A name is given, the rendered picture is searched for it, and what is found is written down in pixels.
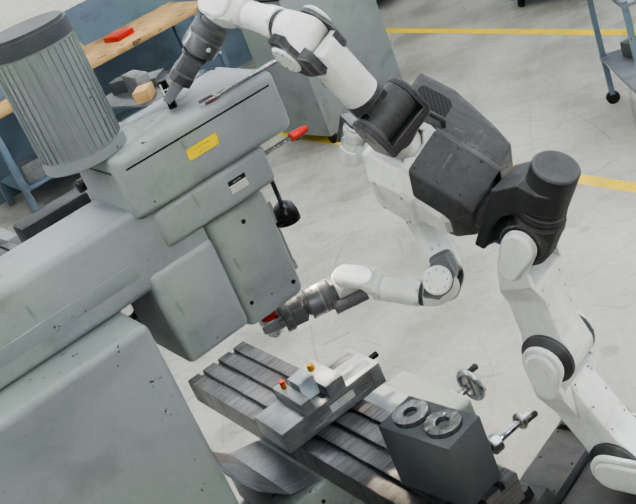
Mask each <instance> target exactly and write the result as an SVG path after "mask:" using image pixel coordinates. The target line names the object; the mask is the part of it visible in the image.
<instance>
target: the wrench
mask: <svg viewBox="0 0 636 504"><path fill-rule="evenodd" d="M277 62H278V61H277V60H276V59H273V60H271V61H269V62H268V63H266V64H264V65H262V66H261V67H259V68H257V69H256V70H254V71H252V72H250V73H249V74H247V75H245V76H243V77H242V78H240V79H238V80H236V81H235V82H233V83H231V84H229V85H228V86H226V87H224V88H222V89H221V90H219V91H217V92H215V94H214V93H211V94H210V95H207V96H206V97H204V98H202V99H200V100H199V101H198V102H199V104H201V103H203V102H204V103H205V105H207V104H209V103H211V102H213V101H214V100H216V99H217V98H219V97H220V95H222V94H223V93H225V92H227V91H229V90H230V89H232V88H234V87H236V86H237V85H239V84H241V83H243V82H244V81H246V80H248V79H249V78H251V77H253V76H255V75H256V74H258V73H260V72H262V71H263V70H265V69H267V68H269V67H270V66H272V65H274V64H276V63H277Z"/></svg>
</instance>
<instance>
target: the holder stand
mask: <svg viewBox="0 0 636 504"><path fill-rule="evenodd" d="M379 429H380V432H381V434H382V437H383V439H384V441H385V444H386V446H387V448H388V451H389V453H390V456H391V458H392V460H393V463H394V465H395V467H396V470H397V472H398V475H399V477H400V479H401V482H402V484H404V485H407V486H409V487H412V488H415V489H417V490H420V491H423V492H425V493H428V494H431V495H433V496H436V497H439V498H441V499H444V500H446V501H449V502H452V503H454V504H478V502H479V501H480V500H481V499H482V498H483V497H484V496H485V494H486V493H487V492H488V491H489V490H490V489H491V487H492V486H493V485H494V484H495V483H496V482H497V481H498V479H499V478H500V477H501V474H500V471H499V469H498V466H497V463H496V460H495V458H494V455H493V452H492V449H491V447H490V444H489V441H488V438H487V435H486V433H485V430H484V427H483V424H482V422H481V419H480V417H479V416H478V415H475V414H471V413H468V412H464V411H461V410H457V409H454V408H450V407H447V406H443V405H440V404H437V403H433V402H430V401H426V400H423V399H419V398H416V397H412V396H408V397H407V398H406V399H405V400H404V401H403V402H402V403H401V404H400V405H399V406H397V407H396V408H395V410H394V411H393V412H392V413H391V414H390V415H389V416H388V417H387V418H386V419H385V420H384V421H383V422H382V423H381V424H380V425H379Z"/></svg>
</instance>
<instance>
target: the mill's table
mask: <svg viewBox="0 0 636 504"><path fill-rule="evenodd" d="M233 350H234V352H233V353H231V352H229V351H228V352H227V353H226V354H224V355H223V356H221V357H220V358H219V359H218V361H219V363H218V364H216V363H214V362H213V363H212V364H210V365H209V366H208V367H206V368H205V369H203V373H204V374H203V375H200V374H199V373H198V374H197V375H195V376H194V377H192V378H191V379H190V380H188V383H189V385H190V387H191V389H192V391H193V393H194V395H195V397H196V399H197V400H198V401H200V402H201V403H203V404H205V405H206V406H208V407H209V408H211V409H213V410H214V411H216V412H218V413H219V414H221V415H223V416H224V417H226V418H227V419H229V420H231V421H232V422H234V423H236V424H237V425H239V426H240V427H242V428H244V429H245V430H247V431H249V432H250V433H252V434H254V435H255V436H257V437H258V438H260V439H262V440H263V441H265V442H267V443H268V444H270V445H271V446H273V447H275V448H276V449H278V450H280V451H281V452H283V453H285V454H286V455H288V456H289V457H291V458H293V459H294V460H296V461H298V462H299V463H301V464H302V465H304V466H306V467H307V468H309V469H311V470H312V471H314V472H316V473H317V474H319V475H320V476H322V477H324V478H325V479H327V480H329V481H330V482H332V483H333V484H335V485H337V486H338V487H340V488H342V489H343V490H345V491H347V492H348V493H350V494H351V495H353V496H355V497H356V498H358V499H360V500H361V501H363V502H364V503H366V504H454V503H452V502H449V501H446V500H444V499H441V498H439V497H436V496H433V495H431V494H428V493H425V492H423V491H420V490H417V489H415V488H412V487H409V486H407V485H404V484H402V482H401V479H400V477H399V475H398V472H397V470H396V467H395V465H394V463H393V460H392V458H391V456H390V453H389V451H388V448H387V446H386V444H385V441H384V439H383V437H382V434H381V432H380V429H379V425H380V424H381V423H382V422H383V421H384V420H385V419H386V418H387V417H388V416H389V415H390V414H391V412H389V411H387V410H385V409H383V408H381V407H379V406H377V405H375V404H373V403H371V402H369V401H367V400H364V399H362V400H361V401H360V402H358V403H357V404H356V405H354V406H353V407H352V408H351V409H349V410H348V411H347V412H345V413H344V414H343V415H341V416H340V417H339V418H337V419H336V420H335V421H334V422H332V423H331V424H330V425H328V426H327V427H326V428H324V429H323V430H322V431H320V432H319V433H318V434H316V435H315V436H314V437H313V438H311V439H310V440H309V441H307V442H306V443H305V444H303V445H302V446H301V447H299V448H298V449H297V450H296V451H294V452H293V453H292V454H290V453H288V452H287V451H285V450H284V449H283V448H281V447H280V446H278V445H277V444H275V443H274V442H272V441H271V440H269V439H268V438H267V437H265V436H264V435H263V434H262V432H261V430H260V428H259V426H258V424H257V422H256V419H255V416H256V415H258V414H259V413H260V412H262V411H263V410H264V409H266V408H267V407H268V406H270V405H271V404H273V403H274V402H275V401H277V400H278V399H277V397H276V395H275V393H274V391H273V388H274V387H275V386H277V385H278V384H279V381H280V380H282V379H283V380H284V381H285V383H286V384H287V385H288V386H290V384H289V382H288V380H287V379H288V378H289V377H291V376H292V375H293V374H295V373H296V372H297V370H299V369H300V368H298V367H296V366H294V365H292V364H290V363H288V362H285V361H283V360H281V359H279V358H277V357H275V356H273V355H271V354H269V353H267V352H265V351H263V350H261V349H258V348H256V347H254V346H252V345H250V344H248V343H246V342H244V341H242V342H241V343H239V344H238V345H237V346H235V347H234V348H233ZM290 387H291V386H290ZM497 466H498V469H499V471H500V474H501V477H500V478H499V479H498V481H497V482H496V483H495V484H494V485H493V486H492V487H491V489H490V490H489V491H488V492H487V493H486V494H485V496H484V497H483V498H482V499H481V500H480V501H479V502H478V504H519V503H520V502H521V501H522V500H523V499H524V498H525V495H524V492H523V490H522V487H521V484H520V481H519V478H518V475H517V473H516V472H514V471H512V470H510V469H508V468H506V467H504V466H502V465H500V464H497Z"/></svg>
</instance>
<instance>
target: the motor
mask: <svg viewBox="0 0 636 504"><path fill-rule="evenodd" d="M0 87H1V89H2V91H3V93H4V95H5V97H6V98H7V100H8V102H9V104H10V106H11V108H12V110H13V112H14V114H15V115H16V117H17V119H18V121H19V123H20V125H21V127H22V129H23V131H24V132H25V134H26V136H27V138H28V140H29V142H30V144H31V146H32V148H33V149H34V151H35V153H36V155H37V157H38V159H39V161H40V163H41V164H42V167H43V169H44V171H45V173H46V175H47V176H49V177H53V178H59V177H66V176H70V175H73V174H76V173H79V172H82V171H84V170H87V169H89V168H91V167H93V166H95V165H97V164H99V163H101V162H103V161H105V160H106V159H108V158H109V157H111V156H112V155H114V154H115V153H116V152H117V151H119V150H120V149H121V148H122V146H123V145H124V143H125V141H126V137H125V135H124V133H123V130H122V128H121V127H120V125H119V123H118V120H117V118H116V116H115V114H114V112H113V110H112V108H111V106H110V104H109V102H108V100H107V98H106V96H105V94H104V91H103V89H102V87H101V85H100V83H99V81H98V79H97V77H96V75H95V73H94V71H93V69H92V67H91V65H90V62H89V60H88V58H87V56H86V54H85V52H84V50H83V48H82V46H81V44H80V42H79V40H78V38H77V36H76V33H75V31H74V30H73V27H72V25H71V23H70V21H69V19H68V17H67V14H66V13H65V12H61V11H60V10H55V11H50V12H47V13H43V14H40V15H37V16H35V17H32V18H29V19H27V20H24V21H22V22H20V23H18V24H15V25H13V26H11V27H9V28H7V29H5V30H3V31H1V32H0Z"/></svg>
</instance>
